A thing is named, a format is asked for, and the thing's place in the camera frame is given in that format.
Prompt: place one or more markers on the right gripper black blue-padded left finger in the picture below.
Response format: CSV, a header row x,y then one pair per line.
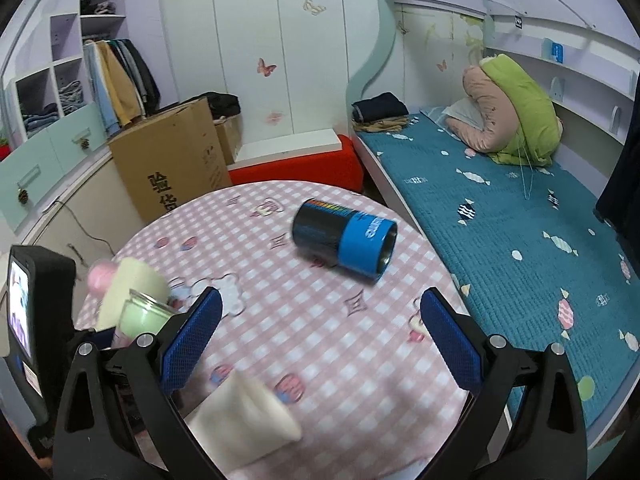
x,y
118,418

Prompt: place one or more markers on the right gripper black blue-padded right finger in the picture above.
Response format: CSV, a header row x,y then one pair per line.
x,y
524,420

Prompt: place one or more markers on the clear green and pink cup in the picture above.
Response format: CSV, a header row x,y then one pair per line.
x,y
140,314

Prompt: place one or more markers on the white paper cup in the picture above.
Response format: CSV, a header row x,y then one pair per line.
x,y
242,421

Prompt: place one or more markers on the cream fuzzy cup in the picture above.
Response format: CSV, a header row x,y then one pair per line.
x,y
130,274

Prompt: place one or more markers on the black and blue cup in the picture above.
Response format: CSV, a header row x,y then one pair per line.
x,y
351,239

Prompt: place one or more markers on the black phone device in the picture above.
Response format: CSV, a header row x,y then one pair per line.
x,y
40,285

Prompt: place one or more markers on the teal patterned bed mattress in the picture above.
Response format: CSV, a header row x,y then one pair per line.
x,y
531,260

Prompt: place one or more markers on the white low cabinet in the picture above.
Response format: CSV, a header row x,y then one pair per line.
x,y
88,216

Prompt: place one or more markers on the pink checkered tablecloth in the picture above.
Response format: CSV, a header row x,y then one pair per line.
x,y
350,358

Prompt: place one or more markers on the large cardboard box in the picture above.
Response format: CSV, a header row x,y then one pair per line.
x,y
169,159

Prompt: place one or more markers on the pink and green pillow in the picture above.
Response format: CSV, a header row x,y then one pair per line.
x,y
505,114

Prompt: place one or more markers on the white and teal shelf unit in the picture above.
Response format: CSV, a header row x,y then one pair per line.
x,y
51,122

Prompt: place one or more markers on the small cardboard box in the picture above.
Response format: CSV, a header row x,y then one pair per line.
x,y
229,130

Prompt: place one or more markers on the red storage bench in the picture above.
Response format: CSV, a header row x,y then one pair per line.
x,y
338,168

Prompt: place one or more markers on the hanging clothes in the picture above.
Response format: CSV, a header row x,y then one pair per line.
x,y
122,83

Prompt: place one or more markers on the folded dark clothes stack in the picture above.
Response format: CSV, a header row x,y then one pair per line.
x,y
383,113

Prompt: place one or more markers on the white wardrobe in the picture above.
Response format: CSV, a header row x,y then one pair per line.
x,y
288,61

